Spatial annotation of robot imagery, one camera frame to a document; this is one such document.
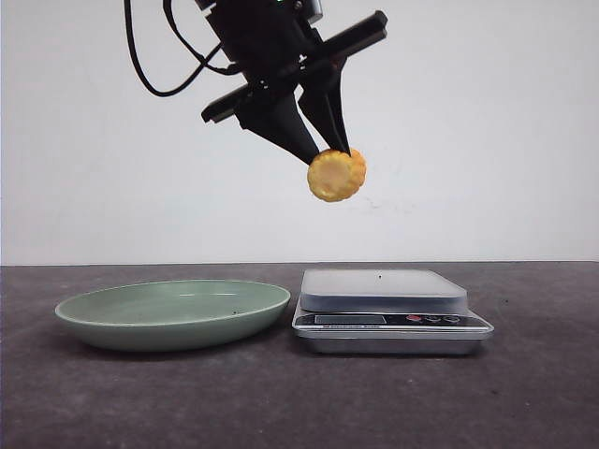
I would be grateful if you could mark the pale green plate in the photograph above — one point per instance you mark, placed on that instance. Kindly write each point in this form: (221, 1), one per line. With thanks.
(172, 315)

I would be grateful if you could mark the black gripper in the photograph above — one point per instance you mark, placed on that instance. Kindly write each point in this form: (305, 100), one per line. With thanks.
(274, 42)

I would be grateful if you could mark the yellow corn cob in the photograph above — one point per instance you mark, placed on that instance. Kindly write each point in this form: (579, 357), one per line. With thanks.
(335, 175)

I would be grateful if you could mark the silver digital kitchen scale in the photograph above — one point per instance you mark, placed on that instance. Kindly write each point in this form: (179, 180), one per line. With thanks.
(386, 311)

